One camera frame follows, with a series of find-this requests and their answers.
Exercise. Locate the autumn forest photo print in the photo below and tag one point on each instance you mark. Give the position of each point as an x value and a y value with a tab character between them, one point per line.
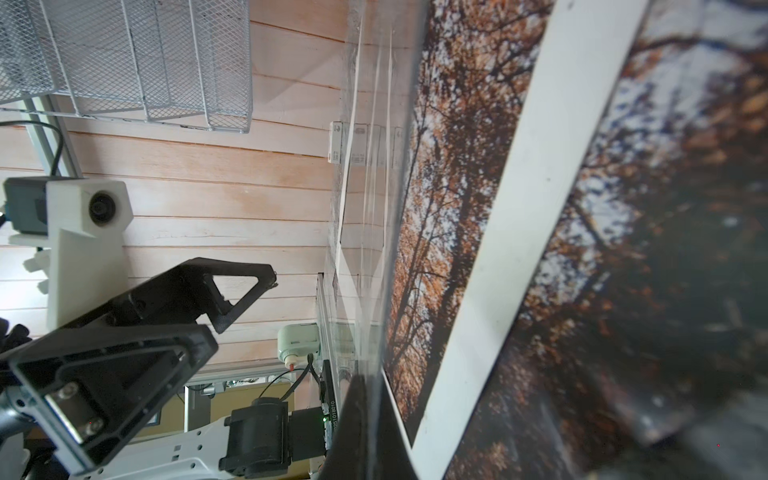
639	350

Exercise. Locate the clear acrylic glass sheet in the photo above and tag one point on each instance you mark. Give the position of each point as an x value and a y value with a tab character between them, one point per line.
379	71

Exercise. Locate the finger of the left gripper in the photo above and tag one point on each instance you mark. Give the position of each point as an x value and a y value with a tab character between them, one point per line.
179	296

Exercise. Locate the white wire mesh shelf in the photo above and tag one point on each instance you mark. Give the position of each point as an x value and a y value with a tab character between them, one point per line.
178	63

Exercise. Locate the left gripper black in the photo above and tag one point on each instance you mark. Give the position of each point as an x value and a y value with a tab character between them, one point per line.
93	390

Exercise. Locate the white photo mat board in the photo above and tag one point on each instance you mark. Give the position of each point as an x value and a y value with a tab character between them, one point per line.
504	98

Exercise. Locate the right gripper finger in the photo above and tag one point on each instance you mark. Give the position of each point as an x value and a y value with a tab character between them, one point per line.
368	443

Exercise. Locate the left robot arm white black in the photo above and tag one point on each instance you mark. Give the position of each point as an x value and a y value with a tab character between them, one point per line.
261	440

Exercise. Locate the small white box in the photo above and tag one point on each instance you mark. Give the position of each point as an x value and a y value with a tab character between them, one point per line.
360	146

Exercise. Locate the pale green emergency button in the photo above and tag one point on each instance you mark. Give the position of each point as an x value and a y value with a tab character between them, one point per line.
296	342

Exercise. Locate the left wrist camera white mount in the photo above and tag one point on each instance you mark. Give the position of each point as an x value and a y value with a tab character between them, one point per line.
77	227

